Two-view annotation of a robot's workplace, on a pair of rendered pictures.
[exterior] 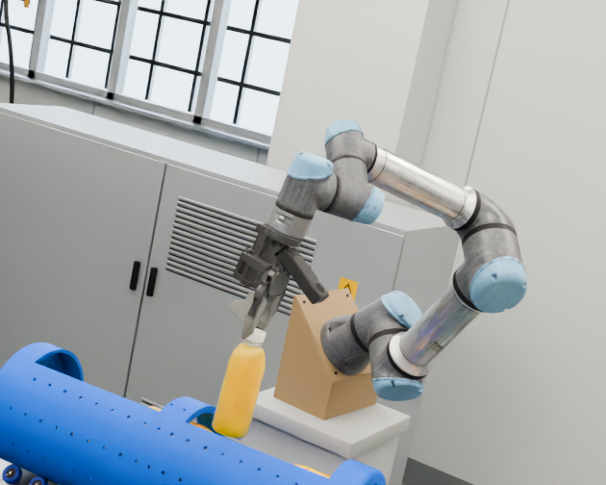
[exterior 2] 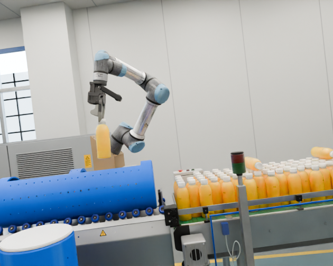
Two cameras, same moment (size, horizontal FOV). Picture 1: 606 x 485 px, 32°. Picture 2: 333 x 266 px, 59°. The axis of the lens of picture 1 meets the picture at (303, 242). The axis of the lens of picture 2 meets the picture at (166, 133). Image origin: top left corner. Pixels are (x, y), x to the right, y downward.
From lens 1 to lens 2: 0.90 m
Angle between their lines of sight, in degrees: 28
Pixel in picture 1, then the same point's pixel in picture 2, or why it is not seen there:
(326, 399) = (113, 163)
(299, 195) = (102, 65)
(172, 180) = (11, 150)
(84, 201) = not seen: outside the picture
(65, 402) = (28, 187)
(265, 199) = (48, 142)
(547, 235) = not seen: hidden behind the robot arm
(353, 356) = (117, 146)
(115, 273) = not seen: outside the picture
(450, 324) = (149, 114)
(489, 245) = (154, 83)
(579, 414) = (157, 179)
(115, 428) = (54, 185)
